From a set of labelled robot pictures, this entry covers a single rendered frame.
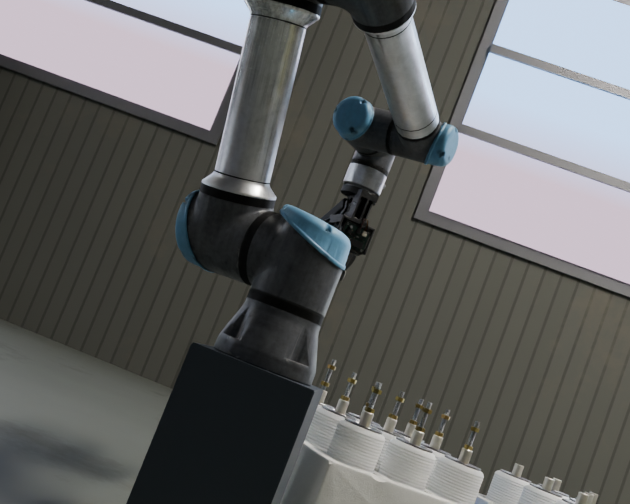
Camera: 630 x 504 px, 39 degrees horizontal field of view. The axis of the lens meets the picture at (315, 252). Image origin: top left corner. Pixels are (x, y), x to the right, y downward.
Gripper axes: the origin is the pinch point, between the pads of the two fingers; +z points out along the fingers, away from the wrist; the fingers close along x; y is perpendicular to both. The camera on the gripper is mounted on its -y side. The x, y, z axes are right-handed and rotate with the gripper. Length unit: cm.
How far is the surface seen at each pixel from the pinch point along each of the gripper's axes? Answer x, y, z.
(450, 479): 37.4, 7.5, 24.7
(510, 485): 69, -16, 23
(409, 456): 26.5, 8.3, 23.2
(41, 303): -22, -236, 34
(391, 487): 23.1, 12.0, 29.3
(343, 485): 13.7, 12.0, 31.7
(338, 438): 12.7, 5.4, 24.8
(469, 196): 112, -163, -72
